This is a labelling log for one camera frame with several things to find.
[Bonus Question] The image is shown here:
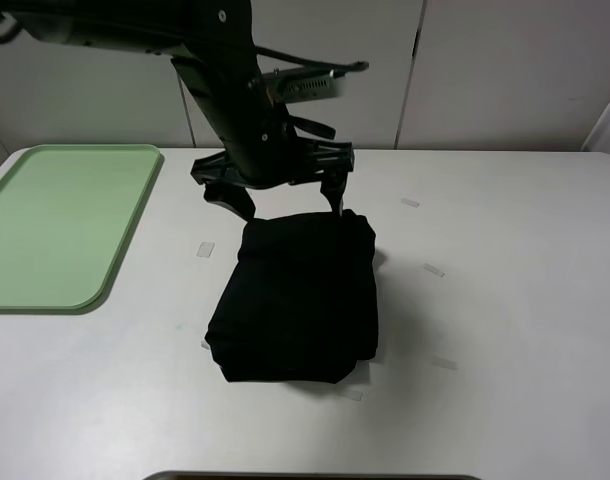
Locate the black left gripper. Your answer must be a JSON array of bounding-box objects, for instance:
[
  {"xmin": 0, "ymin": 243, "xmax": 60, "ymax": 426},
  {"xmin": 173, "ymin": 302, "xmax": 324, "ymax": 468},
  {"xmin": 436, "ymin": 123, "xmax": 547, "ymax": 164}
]
[{"xmin": 172, "ymin": 58, "xmax": 354, "ymax": 220}]

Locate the black short sleeve t-shirt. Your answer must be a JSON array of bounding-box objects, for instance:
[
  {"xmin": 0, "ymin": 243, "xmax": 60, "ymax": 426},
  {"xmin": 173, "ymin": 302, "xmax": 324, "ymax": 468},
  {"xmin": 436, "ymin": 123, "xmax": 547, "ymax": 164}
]
[{"xmin": 205, "ymin": 210, "xmax": 379, "ymax": 384}]

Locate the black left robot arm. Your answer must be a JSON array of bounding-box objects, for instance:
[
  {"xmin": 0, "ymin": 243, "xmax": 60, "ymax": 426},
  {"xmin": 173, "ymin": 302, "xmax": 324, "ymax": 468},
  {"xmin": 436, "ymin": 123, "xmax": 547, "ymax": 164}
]
[{"xmin": 0, "ymin": 1, "xmax": 367, "ymax": 220}]

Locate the light green plastic tray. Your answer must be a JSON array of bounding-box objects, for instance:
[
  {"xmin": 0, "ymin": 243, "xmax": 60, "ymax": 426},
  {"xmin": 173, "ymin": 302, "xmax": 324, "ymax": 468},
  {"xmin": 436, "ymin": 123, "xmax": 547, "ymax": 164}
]
[{"xmin": 0, "ymin": 145, "xmax": 163, "ymax": 312}]

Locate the clear tape piece upper right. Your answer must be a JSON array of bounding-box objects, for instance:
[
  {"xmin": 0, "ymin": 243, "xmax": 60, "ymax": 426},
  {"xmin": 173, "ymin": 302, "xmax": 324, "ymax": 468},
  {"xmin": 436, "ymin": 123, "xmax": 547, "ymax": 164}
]
[{"xmin": 401, "ymin": 198, "xmax": 420, "ymax": 208}]

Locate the clear tape piece bottom centre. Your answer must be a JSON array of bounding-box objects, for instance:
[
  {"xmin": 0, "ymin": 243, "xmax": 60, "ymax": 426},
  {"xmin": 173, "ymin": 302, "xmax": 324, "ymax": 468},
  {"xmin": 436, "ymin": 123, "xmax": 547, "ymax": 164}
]
[{"xmin": 339, "ymin": 389, "xmax": 363, "ymax": 402}]

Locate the clear tape piece lower right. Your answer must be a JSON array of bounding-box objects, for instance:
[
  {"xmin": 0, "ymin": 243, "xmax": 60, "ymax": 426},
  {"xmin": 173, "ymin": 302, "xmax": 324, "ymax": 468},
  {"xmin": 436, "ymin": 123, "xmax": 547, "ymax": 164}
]
[{"xmin": 431, "ymin": 356, "xmax": 458, "ymax": 371}]

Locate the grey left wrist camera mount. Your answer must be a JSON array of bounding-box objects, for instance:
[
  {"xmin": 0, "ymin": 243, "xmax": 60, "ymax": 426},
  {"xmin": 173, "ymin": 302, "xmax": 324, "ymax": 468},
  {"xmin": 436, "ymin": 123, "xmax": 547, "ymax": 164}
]
[{"xmin": 263, "ymin": 62, "xmax": 369, "ymax": 104}]

